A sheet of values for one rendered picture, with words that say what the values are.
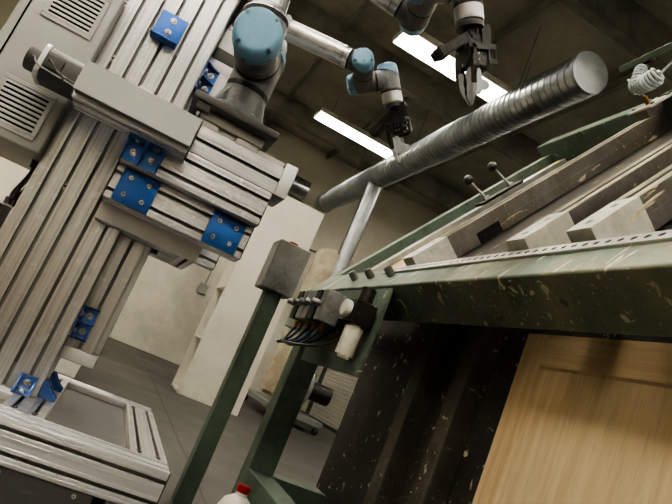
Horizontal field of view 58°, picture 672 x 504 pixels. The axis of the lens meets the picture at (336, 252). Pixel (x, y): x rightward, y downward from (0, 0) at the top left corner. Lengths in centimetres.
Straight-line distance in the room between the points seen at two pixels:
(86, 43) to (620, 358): 142
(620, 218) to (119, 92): 103
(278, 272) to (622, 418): 128
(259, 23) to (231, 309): 431
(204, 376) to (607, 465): 471
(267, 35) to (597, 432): 108
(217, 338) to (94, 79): 435
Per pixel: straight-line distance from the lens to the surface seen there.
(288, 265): 211
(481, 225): 178
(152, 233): 161
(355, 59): 216
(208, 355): 560
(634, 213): 118
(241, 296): 563
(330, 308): 165
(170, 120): 140
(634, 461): 114
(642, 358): 119
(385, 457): 171
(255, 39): 149
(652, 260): 90
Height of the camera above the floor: 51
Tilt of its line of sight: 12 degrees up
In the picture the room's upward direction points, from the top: 23 degrees clockwise
